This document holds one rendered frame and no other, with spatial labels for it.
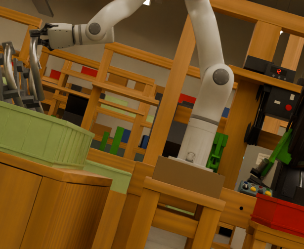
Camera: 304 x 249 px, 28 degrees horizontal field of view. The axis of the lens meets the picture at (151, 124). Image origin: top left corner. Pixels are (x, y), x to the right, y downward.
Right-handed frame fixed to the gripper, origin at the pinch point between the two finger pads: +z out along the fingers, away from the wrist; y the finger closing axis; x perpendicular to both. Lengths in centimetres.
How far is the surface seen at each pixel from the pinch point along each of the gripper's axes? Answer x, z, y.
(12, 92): 32.5, 7.0, -1.9
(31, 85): 4.7, 4.9, -20.2
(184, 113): -50, -66, -90
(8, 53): 20.7, 7.7, 7.6
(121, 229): 38, -28, -80
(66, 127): 49, -13, -7
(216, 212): 63, -66, -43
